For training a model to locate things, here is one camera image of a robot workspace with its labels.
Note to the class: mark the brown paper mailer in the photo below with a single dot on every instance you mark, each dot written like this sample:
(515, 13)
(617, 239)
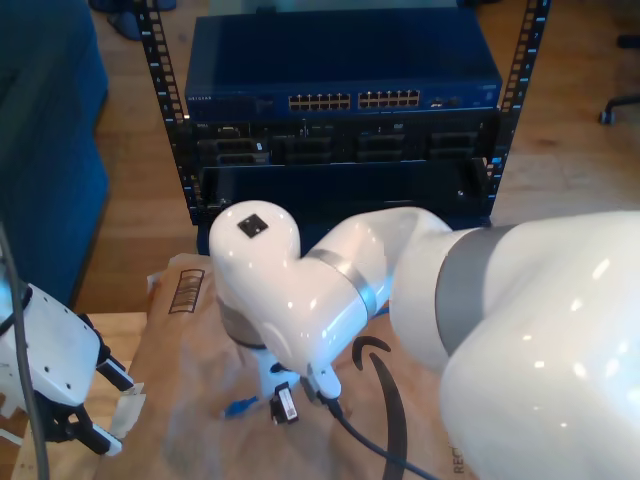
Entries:
(190, 375)

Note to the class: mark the glossy blue base panel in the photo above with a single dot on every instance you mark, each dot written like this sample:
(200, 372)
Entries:
(315, 235)

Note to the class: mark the blue sofa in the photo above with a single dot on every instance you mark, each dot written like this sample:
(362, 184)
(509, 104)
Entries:
(45, 200)

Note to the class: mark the black open rack tray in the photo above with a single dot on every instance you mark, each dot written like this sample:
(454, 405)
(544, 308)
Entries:
(325, 185)

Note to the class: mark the black rack server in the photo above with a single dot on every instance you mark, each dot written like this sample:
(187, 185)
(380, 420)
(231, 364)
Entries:
(310, 145)

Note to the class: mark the dark slipper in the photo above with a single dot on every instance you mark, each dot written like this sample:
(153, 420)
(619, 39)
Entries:
(125, 25)

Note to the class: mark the black office chair base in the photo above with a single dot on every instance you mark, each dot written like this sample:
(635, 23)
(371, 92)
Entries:
(620, 101)

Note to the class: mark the black rack frame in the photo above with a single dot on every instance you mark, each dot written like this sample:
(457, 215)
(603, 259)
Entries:
(180, 150)

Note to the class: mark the blue network switch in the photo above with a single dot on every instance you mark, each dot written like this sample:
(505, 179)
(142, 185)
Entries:
(340, 50)

